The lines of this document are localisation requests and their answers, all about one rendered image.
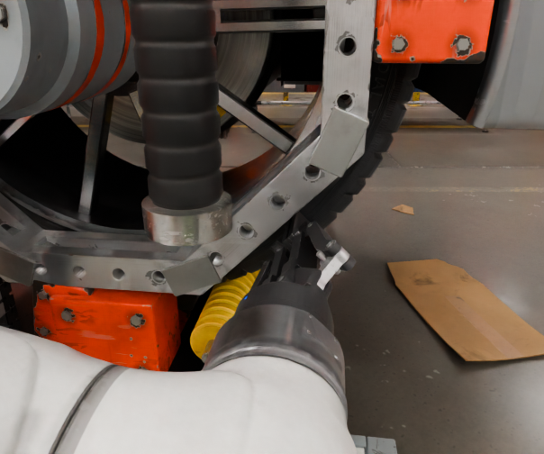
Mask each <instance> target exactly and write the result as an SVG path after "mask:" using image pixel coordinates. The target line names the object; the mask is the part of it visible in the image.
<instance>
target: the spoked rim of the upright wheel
mask: <svg viewBox="0 0 544 454"><path fill-rule="evenodd" d="M325 3H326V0H213V9H214V11H215V17H216V34H223V33H258V32H324V25H325ZM298 9H313V18H303V19H272V20H241V21H224V12H240V11H269V10H298ZM138 81H139V74H138V73H137V71H135V73H134V74H133V75H132V77H131V78H130V79H129V80H128V81H127V82H126V83H124V84H123V85H122V86H120V87H118V88H117V89H115V90H114V91H112V92H109V93H106V94H104V95H99V96H95V97H93V101H92V108H91V115H90V122H89V129H88V136H87V135H86V134H85V133H84V132H82V131H81V130H80V129H79V128H78V127H77V126H76V125H75V124H74V122H73V121H72V120H71V119H70V118H69V117H68V116H67V114H66V113H65V112H64V111H63V109H62V108H61V107H59V108H56V109H54V110H50V111H48V112H44V113H37V114H34V115H31V116H27V117H23V118H18V119H7V120H4V119H0V191H1V192H2V193H3V194H5V195H7V196H8V197H10V198H11V199H13V200H14V201H15V202H16V203H18V204H20V205H22V206H23V207H25V208H27V209H28V210H30V211H32V212H34V213H36V214H38V215H39V216H41V217H43V218H46V219H48V220H50V221H52V222H55V223H57V224H59V225H62V226H64V227H67V228H69V229H72V230H75V231H78V232H101V233H118V234H135V235H145V231H144V223H143V216H142V208H141V202H142V200H143V199H144V198H145V197H146V196H148V195H149V189H148V179H147V177H148V175H149V171H148V170H147V169H146V168H141V167H138V166H136V165H133V164H132V163H130V162H128V161H125V160H123V159H120V158H119V157H117V156H115V155H113V154H112V153H111V152H109V151H108V150H106V147H107V141H108V135H109V129H110V122H111V116H112V110H113V99H114V96H115V95H116V96H129V97H130V99H131V102H132V104H133V106H134V109H135V111H136V113H137V115H138V117H139V119H140V120H141V115H142V108H141V106H140V105H139V97H138V88H137V83H138ZM219 101H220V102H219V104H218V106H219V107H221V108H222V109H223V110H224V111H225V112H227V113H228V114H230V115H231V116H233V117H234V118H236V119H237V120H238V121H240V122H241V123H243V124H244V125H246V126H247V127H249V128H250V129H251V130H252V131H254V132H255V133H256V134H258V135H259V136H261V137H262V138H263V139H265V140H266V141H268V142H269V143H271V144H272V145H273V146H274V147H272V148H271V149H270V150H268V151H266V152H265V153H263V154H262V155H260V156H259V157H257V158H255V159H253V160H252V161H250V162H248V163H246V164H243V165H241V166H238V167H236V168H232V169H229V170H226V171H223V172H222V184H223V191H225V192H227V193H228V194H229V195H230V196H231V207H233V206H234V205H235V204H236V203H237V202H238V201H239V200H240V199H241V198H242V197H243V196H245V195H246V194H247V193H248V192H249V191H250V189H251V188H252V187H254V186H255V185H256V184H257V183H258V182H259V181H260V180H261V179H262V178H263V177H264V176H265V175H266V174H267V173H268V172H269V171H271V170H272V169H273V168H274V167H275V166H276V165H277V164H278V163H279V162H280V161H281V160H282V159H283V158H284V157H286V156H287V155H288V154H289V153H290V152H291V151H292V150H293V149H294V148H295V147H296V146H297V145H298V144H299V143H300V142H302V141H303V140H304V139H305V138H306V137H307V136H308V135H309V134H310V133H311V132H312V131H313V130H314V129H315V128H317V127H318V126H319V125H320V124H321V114H322V81H321V83H320V85H319V87H318V90H317V92H316V94H315V96H314V98H313V100H312V101H311V103H310V105H309V106H308V108H307V109H306V111H305V112H304V114H303V116H302V117H301V119H300V120H299V121H298V122H297V124H296V125H295V126H294V127H293V129H292V130H291V131H290V132H286V131H284V130H283V129H282V128H280V127H279V126H278V125H276V124H275V123H273V122H272V121H270V120H269V119H268V118H267V117H266V116H264V115H263V114H262V113H260V112H258V111H257V110H256V109H254V108H253V107H252V106H250V105H249V104H247V103H246V102H244V101H243V100H241V99H240V98H239V97H237V96H236V95H235V94H234V93H232V92H231V91H230V90H228V89H227V88H225V87H224V86H222V85H221V84H220V83H219Z"/></svg>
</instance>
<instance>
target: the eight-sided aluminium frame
mask: <svg viewBox="0 0 544 454"><path fill-rule="evenodd" d="M375 18H376V0H326V3H325V25H324V48H323V71H322V114H321V124H320V125H319V126H318V127H317V128H315V129H314V130H313V131H312V132H311V133H310V134H309V135H308V136H307V137H306V138H305V139H304V140H303V141H302V142H300V143H299V144H298V145H297V146H296V147H295V148H294V149H293V150H292V151H291V152H290V153H289V154H288V155H287V156H286V157H284V158H283V159H282V160H281V161H280V162H279V163H278V164H277V165H276V166H275V167H274V168H273V169H272V170H271V171H269V172H268V173H267V174H266V175H265V176H264V177H263V178H262V179H261V180H260V181H259V182H258V183H257V184H256V185H255V186H254V187H252V188H251V189H250V191H249V192H248V193H247V194H246V195H245V196H243V197H242V198H241V199H240V200H239V201H238V202H237V203H236V204H235V205H234V206H233V207H232V208H231V209H232V229H231V231H230V233H228V234H227V235H226V236H224V237H223V238H221V239H219V240H217V241H213V242H209V243H205V244H200V245H195V246H169V245H164V244H159V243H157V242H155V241H152V240H150V239H149V238H148V237H147V236H146V235H135V234H118V233H101V232H67V231H50V230H44V229H42V228H41V227H40V226H39V225H38V224H37V223H36V222H34V221H33V220H32V219H31V218H30V217H28V216H27V215H26V214H25V213H24V212H22V211H21V210H20V209H19V208H18V207H17V206H15V205H14V204H13V203H12V202H11V201H9V200H8V199H7V198H6V197H5V196H4V195H2V194H1V193H0V277H1V278H2V279H3V280H4V281H6V282H10V283H21V284H24V285H26V286H31V285H32V284H33V280H38V281H42V282H46V283H51V284H54V285H59V286H76V287H90V288H103V289H117V290H131V291H144V292H158V293H171V294H174V296H178V295H183V294H185V295H203V294H204V293H205V292H206V291H207V290H209V289H210V288H211V287H212V286H213V285H215V284H218V283H221V282H222V278H223V277H224V276H225V275H226V274H227V273H228V272H230V271H231V270H232V269H233V268H234V267H235V266H237V265H238V264H239V263H240V262H241V261H242V260H243V259H245V258H246V257H247V256H248V255H249V254H250V253H251V252H252V251H253V250H254V249H255V248H257V247H258V246H259V245H260V244H261V243H262V242H263V241H265V240H266V239H267V238H268V237H269V236H271V235H272V234H273V233H274V232H275V231H276V230H278V229H279V228H280V227H281V226H282V225H283V224H284V223H286V222H287V221H288V220H289V219H290V218H292V217H293V216H294V215H295V214H296V213H297V212H299V211H300V210H301V209H302V208H303V207H304V206H305V205H307V204H308V203H309V202H310V201H311V200H313V199H314V198H315V197H316V196H317V195H318V194H319V193H320V192H321V191H322V190H323V189H324V188H325V187H327V186H328V185H329V184H330V183H331V182H333V181H334V180H335V179H336V178H337V177H343V175H344V173H345V171H346V169H348V168H349V167H350V166H351V165H352V164H354V163H355V162H356V161H357V160H358V159H359V158H361V157H362V156H363V155H364V153H365V144H366V132H367V127H368V125H369V120H368V118H367V110H368V98H369V87H370V76H371V64H372V52H373V40H374V29H375ZM346 38H352V39H353V41H354V47H353V49H352V50H351V51H349V52H344V51H342V50H341V49H340V43H341V42H342V41H343V40H344V39H346ZM344 94H347V95H350V97H349V99H347V100H343V99H340V98H339V96H341V95H344Z"/></svg>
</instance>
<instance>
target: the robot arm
mask: <svg viewBox="0 0 544 454"><path fill-rule="evenodd" d="M270 249H271V250H272V251H273V252H274V253H275V257H274V259H273V261H271V260H270V259H269V260H266V261H265V262H264V263H263V265H262V268H261V270H260V271H259V273H258V276H257V277H256V279H255V281H254V283H253V285H252V287H251V289H250V291H249V292H248V293H247V294H246V295H245V296H244V297H243V298H242V299H241V300H240V302H239V304H238V306H237V308H236V311H235V314H234V315H233V316H232V318H230V319H229V320H228V321H227V322H226V323H225V324H224V325H223V326H222V327H221V329H220V330H219V331H218V332H217V334H216V336H215V338H214V341H213V345H212V347H211V349H210V352H209V354H208V357H207V360H206V361H205V364H204V367H203V369H202V370H201V371H196V372H165V371H151V370H143V369H136V368H127V367H124V366H118V365H115V364H113V363H110V362H107V361H104V360H101V359H96V358H93V357H90V356H88V355H86V354H84V353H81V352H79V351H77V350H74V349H72V348H70V347H69V346H67V345H65V344H62V343H58V342H56V341H53V340H47V339H44V338H41V337H38V336H34V335H31V334H29V333H25V332H22V331H17V330H13V329H9V328H5V327H3V326H0V454H358V452H357V450H356V447H355V444H354V442H353V439H352V438H351V436H350V434H349V431H348V427H347V420H348V407H347V398H346V396H345V364H344V356H343V352H342V349H341V346H340V343H339V342H338V340H337V339H336V338H335V337H334V324H333V319H332V315H331V310H330V307H329V305H328V301H327V300H328V298H329V295H330V294H331V290H332V282H331V281H330V279H331V278H332V276H333V275H334V274H335V275H338V274H339V273H340V272H341V271H342V270H343V271H349V270H351V269H352V268H353V267H354V265H355V264H356V260H354V259H353V258H352V257H351V256H350V255H349V254H348V252H347V251H345V250H344V249H343V248H342V247H341V246H340V245H339V243H338V242H336V241H335V240H333V239H332V237H331V236H330V235H329V234H328V233H327V232H326V231H325V230H324V229H323V228H322V227H321V226H320V225H319V224H318V223H317V222H316V221H313V222H309V221H308V220H307V219H306V218H305V217H304V216H303V215H302V214H301V213H300V212H297V213H296V214H295V215H294V216H293V217H292V218H290V219H289V220H288V221H287V222H286V228H285V232H284V236H283V239H282V244H281V243H280V242H279V241H276V242H275V243H273V245H272V246H271V247H270ZM318 258H319V259H320V260H321V261H320V265H321V266H320V268H319V269H317V259H318ZM268 275H269V276H268Z"/></svg>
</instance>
